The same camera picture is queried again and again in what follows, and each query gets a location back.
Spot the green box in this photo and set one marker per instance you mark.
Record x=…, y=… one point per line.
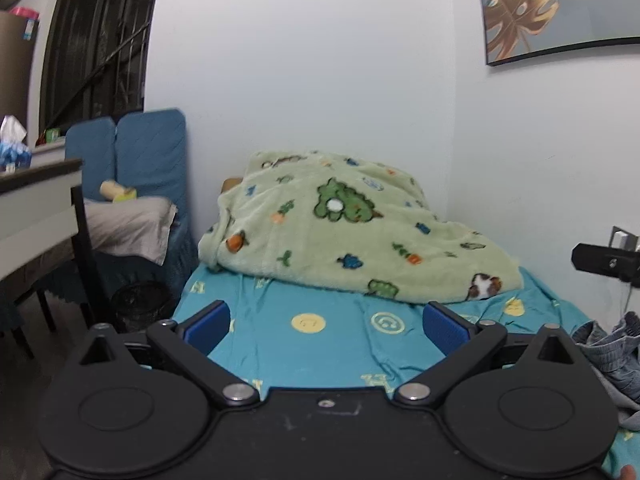
x=52, y=136

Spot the green printed fleece blanket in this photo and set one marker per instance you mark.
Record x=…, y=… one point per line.
x=350, y=240

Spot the teal printed bed sheet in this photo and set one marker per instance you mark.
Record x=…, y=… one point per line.
x=325, y=350

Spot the dark covered chair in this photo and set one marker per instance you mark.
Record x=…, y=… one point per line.
x=60, y=280

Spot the dark window door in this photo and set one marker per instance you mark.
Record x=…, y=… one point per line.
x=95, y=45

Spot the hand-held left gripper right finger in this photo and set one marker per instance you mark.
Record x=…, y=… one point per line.
x=447, y=327

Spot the wall socket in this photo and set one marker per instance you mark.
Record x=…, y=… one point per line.
x=622, y=237

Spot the brown pillow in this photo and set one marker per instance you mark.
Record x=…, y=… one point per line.
x=231, y=185

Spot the blue tissue pack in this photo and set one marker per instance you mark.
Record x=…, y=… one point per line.
x=14, y=152

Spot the light blue denim pants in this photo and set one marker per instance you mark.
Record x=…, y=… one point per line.
x=615, y=360

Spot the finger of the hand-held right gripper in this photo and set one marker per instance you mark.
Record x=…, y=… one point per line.
x=600, y=262

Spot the black trash bin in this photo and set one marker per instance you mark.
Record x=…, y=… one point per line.
x=142, y=307

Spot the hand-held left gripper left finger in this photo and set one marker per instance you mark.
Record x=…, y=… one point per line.
x=207, y=325

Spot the pink box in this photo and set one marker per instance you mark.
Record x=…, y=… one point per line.
x=25, y=13

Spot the framed leaf picture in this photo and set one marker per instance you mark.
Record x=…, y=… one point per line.
x=550, y=10

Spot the white desk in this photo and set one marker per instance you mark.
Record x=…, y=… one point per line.
x=35, y=200

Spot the beige cloth on chair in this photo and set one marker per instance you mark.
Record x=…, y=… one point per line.
x=130, y=227

